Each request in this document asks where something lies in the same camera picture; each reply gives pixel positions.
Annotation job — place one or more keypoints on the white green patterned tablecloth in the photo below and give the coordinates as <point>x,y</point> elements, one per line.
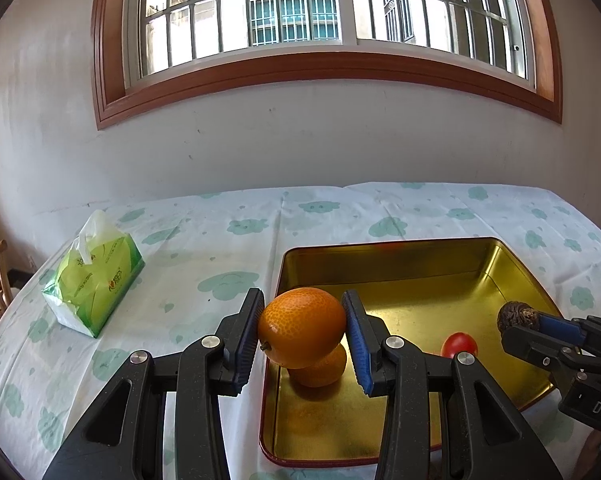
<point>180,260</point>

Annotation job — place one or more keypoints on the orange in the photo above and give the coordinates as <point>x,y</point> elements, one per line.
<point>320,372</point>
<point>300,327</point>

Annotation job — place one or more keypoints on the red tomato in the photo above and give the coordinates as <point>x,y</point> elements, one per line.
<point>459,344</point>

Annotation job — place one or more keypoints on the green tissue pack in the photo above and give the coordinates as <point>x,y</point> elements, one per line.
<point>95,280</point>

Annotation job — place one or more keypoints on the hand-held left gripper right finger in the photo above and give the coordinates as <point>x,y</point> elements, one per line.
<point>358,350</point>

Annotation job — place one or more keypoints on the wooden framed barred window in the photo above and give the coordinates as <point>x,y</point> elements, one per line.
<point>330,67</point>

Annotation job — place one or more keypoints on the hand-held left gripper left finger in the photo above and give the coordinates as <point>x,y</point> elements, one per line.
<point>245,360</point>

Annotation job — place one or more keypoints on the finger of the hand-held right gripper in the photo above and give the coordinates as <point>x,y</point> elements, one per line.
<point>535,347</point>
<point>560,327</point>

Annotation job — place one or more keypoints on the person's right forearm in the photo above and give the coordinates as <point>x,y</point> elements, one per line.
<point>593,460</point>

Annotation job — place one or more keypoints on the dark wrinkled passion fruit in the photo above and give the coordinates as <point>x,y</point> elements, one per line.
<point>515,312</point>

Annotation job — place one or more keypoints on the gold metal tray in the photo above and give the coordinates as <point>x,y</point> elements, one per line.
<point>430,300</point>

